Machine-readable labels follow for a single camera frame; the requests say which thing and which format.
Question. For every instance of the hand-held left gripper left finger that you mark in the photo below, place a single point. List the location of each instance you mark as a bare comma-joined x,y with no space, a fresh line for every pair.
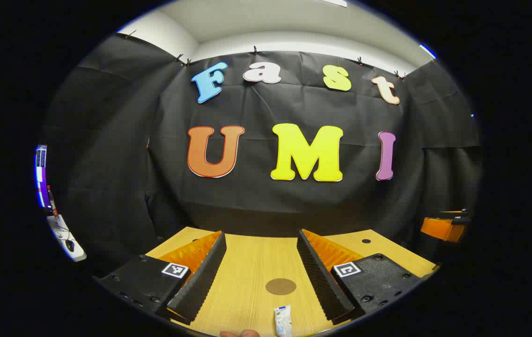
200,281

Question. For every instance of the white side table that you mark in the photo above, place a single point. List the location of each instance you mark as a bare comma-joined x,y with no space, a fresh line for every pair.
62,234

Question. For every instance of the round brown coaster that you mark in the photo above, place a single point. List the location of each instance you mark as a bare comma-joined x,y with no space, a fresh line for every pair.
280,286

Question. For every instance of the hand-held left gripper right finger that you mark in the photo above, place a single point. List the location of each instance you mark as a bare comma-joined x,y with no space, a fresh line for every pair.
322,281

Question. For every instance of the red-capped bottle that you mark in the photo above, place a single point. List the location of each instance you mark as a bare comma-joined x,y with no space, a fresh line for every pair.
52,202

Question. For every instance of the wooden desktop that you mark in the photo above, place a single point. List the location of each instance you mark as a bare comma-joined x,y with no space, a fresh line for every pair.
252,281

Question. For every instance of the black computer mouse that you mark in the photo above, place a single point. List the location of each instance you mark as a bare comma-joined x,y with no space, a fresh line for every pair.
70,245

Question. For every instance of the white toothpaste tube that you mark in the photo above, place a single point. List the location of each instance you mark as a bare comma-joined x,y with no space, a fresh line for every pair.
283,322

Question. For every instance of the computer monitor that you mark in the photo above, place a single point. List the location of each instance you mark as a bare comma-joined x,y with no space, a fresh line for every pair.
41,175

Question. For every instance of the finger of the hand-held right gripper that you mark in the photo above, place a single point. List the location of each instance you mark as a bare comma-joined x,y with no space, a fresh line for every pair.
441,228

